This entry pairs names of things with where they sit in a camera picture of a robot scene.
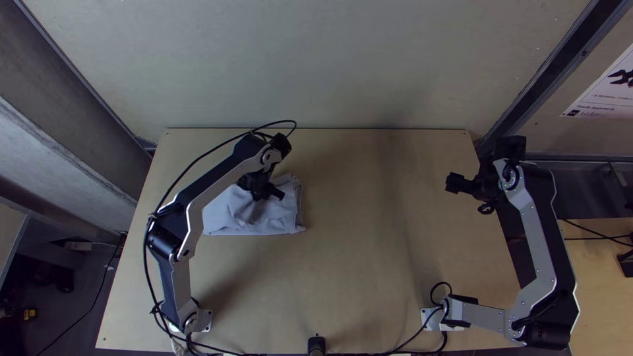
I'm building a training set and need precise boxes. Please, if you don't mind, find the grey t-shirt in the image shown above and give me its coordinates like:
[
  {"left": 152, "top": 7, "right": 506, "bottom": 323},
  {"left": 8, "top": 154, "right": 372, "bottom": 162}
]
[{"left": 201, "top": 173, "right": 307, "bottom": 236}]

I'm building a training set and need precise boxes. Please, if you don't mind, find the white poster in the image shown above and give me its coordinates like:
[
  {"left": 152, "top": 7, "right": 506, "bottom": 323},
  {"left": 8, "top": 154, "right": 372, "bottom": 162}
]
[{"left": 560, "top": 43, "right": 633, "bottom": 121}]

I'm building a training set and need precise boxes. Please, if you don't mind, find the black cable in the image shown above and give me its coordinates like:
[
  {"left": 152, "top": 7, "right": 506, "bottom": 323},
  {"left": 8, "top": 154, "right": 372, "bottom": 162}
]
[
  {"left": 142, "top": 120, "right": 298, "bottom": 347},
  {"left": 35, "top": 232, "right": 127, "bottom": 356},
  {"left": 346, "top": 280, "right": 454, "bottom": 356}
]

